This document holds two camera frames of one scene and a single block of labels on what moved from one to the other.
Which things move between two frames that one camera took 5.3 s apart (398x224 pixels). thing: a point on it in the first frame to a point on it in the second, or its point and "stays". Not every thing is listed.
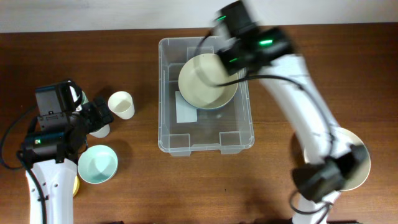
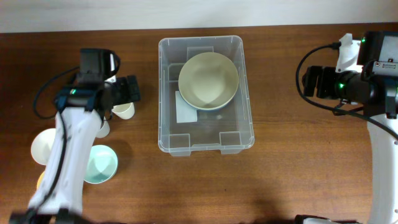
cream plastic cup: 122,104 stays
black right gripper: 229,68 to 326,73
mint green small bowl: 97,164 stays
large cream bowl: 196,79 stays
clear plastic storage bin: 229,129 stays
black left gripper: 92,110 to 124,84
